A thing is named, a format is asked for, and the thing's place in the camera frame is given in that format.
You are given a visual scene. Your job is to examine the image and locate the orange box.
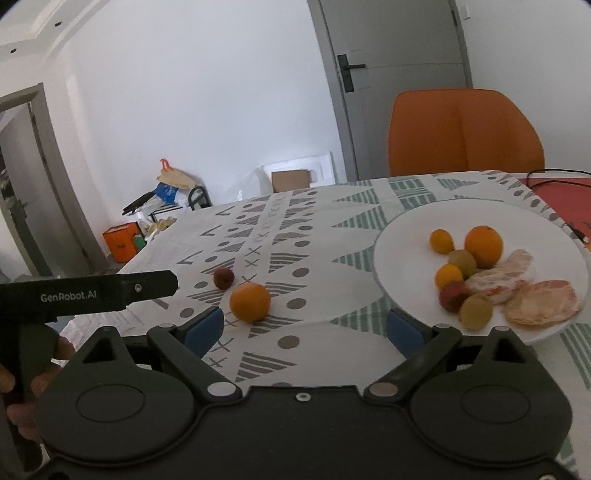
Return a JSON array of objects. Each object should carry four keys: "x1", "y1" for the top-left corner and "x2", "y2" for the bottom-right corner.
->
[{"x1": 102, "y1": 222, "x2": 141, "y2": 263}]

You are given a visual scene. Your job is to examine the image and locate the white plate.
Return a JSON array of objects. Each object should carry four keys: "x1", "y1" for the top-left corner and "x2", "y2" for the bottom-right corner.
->
[{"x1": 373, "y1": 199, "x2": 589, "y2": 346}]

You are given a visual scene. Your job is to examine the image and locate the white foam box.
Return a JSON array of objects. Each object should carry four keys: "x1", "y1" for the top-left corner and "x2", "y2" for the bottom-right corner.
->
[{"x1": 262, "y1": 152, "x2": 334, "y2": 195}]

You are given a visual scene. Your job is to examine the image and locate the brown paper bag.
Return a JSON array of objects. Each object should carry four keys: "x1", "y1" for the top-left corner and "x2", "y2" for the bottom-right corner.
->
[{"x1": 156, "y1": 159, "x2": 197, "y2": 190}]

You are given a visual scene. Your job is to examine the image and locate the black door handle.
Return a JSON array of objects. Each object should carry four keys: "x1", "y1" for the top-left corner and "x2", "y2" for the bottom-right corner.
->
[{"x1": 337, "y1": 54, "x2": 366, "y2": 92}]

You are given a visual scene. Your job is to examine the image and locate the red table mat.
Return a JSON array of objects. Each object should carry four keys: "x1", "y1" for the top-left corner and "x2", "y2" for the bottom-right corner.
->
[{"x1": 512, "y1": 173, "x2": 591, "y2": 250}]

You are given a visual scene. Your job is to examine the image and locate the clear plastic wrap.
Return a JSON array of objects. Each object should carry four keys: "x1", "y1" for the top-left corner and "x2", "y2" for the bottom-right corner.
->
[{"x1": 231, "y1": 173, "x2": 273, "y2": 204}]

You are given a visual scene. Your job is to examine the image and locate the black cable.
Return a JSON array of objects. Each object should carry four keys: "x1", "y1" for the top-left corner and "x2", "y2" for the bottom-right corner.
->
[{"x1": 526, "y1": 168, "x2": 591, "y2": 241}]

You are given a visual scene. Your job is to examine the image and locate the blue plastic bag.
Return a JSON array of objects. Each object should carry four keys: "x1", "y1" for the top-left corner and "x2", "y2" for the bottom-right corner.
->
[{"x1": 154, "y1": 182, "x2": 188, "y2": 206}]

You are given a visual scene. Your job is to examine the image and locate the cardboard box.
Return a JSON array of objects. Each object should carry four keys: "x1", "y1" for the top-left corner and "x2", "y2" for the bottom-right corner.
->
[{"x1": 271, "y1": 169, "x2": 310, "y2": 193}]

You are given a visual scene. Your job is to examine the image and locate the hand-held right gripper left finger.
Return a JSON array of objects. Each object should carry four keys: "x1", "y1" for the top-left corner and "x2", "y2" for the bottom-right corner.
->
[{"x1": 69, "y1": 307, "x2": 243, "y2": 404}]

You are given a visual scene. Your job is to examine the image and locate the grey doorway frame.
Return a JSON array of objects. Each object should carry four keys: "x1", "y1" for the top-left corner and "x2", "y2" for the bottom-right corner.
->
[{"x1": 0, "y1": 83, "x2": 108, "y2": 278}]

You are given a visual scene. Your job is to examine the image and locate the black metal rack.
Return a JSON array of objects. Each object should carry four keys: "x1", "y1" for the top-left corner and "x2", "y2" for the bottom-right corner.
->
[{"x1": 187, "y1": 185, "x2": 213, "y2": 210}]

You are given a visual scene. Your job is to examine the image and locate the black long item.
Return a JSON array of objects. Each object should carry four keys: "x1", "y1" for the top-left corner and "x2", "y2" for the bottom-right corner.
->
[{"x1": 121, "y1": 191, "x2": 160, "y2": 217}]

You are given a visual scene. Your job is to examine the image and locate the green round fruit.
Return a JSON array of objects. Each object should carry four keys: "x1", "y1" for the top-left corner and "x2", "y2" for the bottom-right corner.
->
[
  {"x1": 459, "y1": 295, "x2": 493, "y2": 330},
  {"x1": 448, "y1": 248, "x2": 478, "y2": 278}
]

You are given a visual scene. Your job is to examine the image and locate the small orange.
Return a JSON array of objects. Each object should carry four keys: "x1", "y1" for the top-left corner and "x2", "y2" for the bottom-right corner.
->
[
  {"x1": 229, "y1": 282, "x2": 271, "y2": 323},
  {"x1": 429, "y1": 229, "x2": 455, "y2": 255},
  {"x1": 435, "y1": 263, "x2": 464, "y2": 290}
]

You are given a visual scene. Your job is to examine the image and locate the person's left hand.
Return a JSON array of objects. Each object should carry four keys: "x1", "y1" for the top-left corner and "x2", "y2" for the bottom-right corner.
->
[{"x1": 0, "y1": 335, "x2": 75, "y2": 444}]

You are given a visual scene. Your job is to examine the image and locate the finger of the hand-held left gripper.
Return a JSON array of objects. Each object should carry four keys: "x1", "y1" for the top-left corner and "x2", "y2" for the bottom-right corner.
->
[{"x1": 121, "y1": 271, "x2": 179, "y2": 308}]

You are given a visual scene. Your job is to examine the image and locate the grey door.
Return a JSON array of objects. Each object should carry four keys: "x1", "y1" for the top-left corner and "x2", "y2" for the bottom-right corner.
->
[{"x1": 308, "y1": 0, "x2": 474, "y2": 183}]

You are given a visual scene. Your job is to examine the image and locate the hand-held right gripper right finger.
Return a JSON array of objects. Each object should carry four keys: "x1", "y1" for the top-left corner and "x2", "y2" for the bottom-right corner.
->
[{"x1": 365, "y1": 308, "x2": 539, "y2": 402}]

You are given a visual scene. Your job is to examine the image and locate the peeled pomelo segment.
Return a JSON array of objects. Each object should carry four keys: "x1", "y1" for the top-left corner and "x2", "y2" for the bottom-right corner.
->
[
  {"x1": 502, "y1": 280, "x2": 583, "y2": 326},
  {"x1": 464, "y1": 249, "x2": 536, "y2": 305}
]

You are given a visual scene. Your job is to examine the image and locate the large orange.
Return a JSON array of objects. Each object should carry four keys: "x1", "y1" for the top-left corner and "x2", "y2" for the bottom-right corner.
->
[{"x1": 464, "y1": 225, "x2": 503, "y2": 269}]

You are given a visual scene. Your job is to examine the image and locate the orange chair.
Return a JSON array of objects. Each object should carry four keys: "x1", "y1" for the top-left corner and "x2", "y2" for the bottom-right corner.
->
[{"x1": 388, "y1": 89, "x2": 546, "y2": 177}]

